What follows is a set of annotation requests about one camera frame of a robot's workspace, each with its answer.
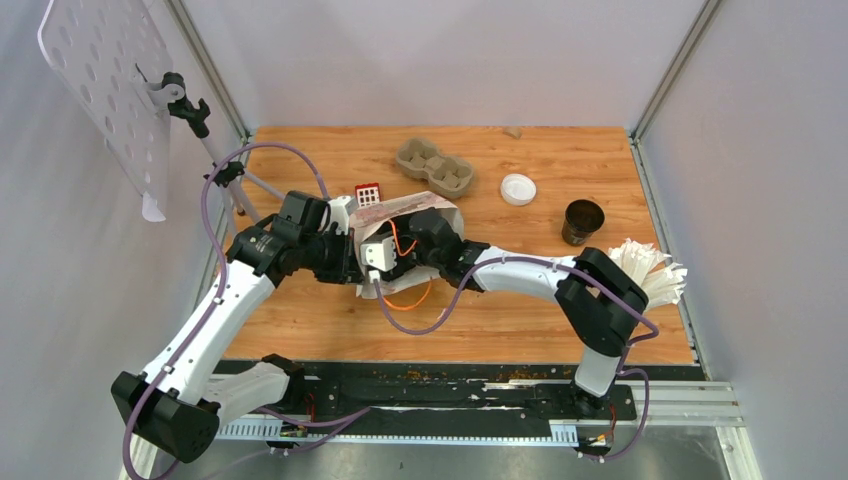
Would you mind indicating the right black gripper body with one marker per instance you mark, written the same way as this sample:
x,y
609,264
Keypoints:
x,y
422,257

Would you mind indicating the cardboard cup carrier tray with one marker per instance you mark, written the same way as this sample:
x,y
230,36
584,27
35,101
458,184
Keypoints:
x,y
447,175

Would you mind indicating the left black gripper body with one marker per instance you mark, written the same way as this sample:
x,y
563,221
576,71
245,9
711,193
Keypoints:
x,y
332,257

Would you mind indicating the tripod stand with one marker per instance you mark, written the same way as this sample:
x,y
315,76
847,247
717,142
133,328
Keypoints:
x,y
212,152

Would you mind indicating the wrapped white straws bundle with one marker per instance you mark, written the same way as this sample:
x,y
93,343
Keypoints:
x,y
660,278

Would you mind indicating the stack of white lids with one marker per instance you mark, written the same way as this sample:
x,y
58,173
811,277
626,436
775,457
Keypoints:
x,y
518,189

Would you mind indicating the red toy block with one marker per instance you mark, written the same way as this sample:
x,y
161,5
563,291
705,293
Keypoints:
x,y
368,194

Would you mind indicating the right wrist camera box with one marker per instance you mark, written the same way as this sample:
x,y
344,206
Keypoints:
x,y
378,258

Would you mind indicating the perforated white panel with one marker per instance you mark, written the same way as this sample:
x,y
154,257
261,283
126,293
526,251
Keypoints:
x,y
111,56

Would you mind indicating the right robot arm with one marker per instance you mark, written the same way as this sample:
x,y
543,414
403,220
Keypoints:
x,y
601,302

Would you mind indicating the white paper bakery bag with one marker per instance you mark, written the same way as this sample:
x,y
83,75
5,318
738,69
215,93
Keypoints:
x,y
394,240

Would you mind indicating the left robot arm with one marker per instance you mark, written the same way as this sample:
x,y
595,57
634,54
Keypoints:
x,y
172,403

